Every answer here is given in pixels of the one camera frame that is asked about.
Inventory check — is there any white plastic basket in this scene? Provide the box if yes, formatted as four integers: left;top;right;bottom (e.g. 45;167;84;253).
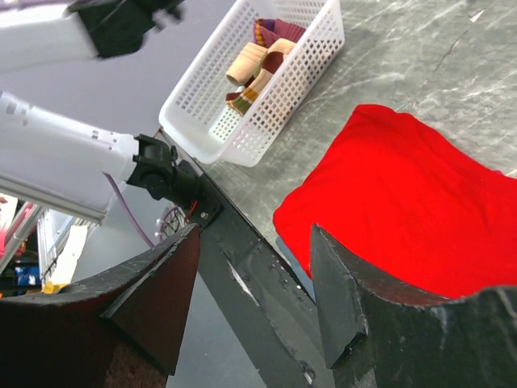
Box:
158;1;345;167

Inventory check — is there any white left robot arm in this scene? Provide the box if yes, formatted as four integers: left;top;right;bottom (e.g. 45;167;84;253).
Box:
1;1;186;222

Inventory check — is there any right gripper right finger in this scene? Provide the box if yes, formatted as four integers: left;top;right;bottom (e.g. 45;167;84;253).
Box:
310;226;516;387

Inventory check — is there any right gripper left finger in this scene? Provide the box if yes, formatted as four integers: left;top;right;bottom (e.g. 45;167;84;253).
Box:
1;224;200;387

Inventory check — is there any red folded cloth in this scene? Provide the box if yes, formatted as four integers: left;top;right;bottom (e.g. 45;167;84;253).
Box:
273;104;516;298

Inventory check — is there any beige striped sock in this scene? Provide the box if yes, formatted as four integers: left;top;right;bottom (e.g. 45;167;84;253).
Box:
225;38;296;86
225;51;288;116

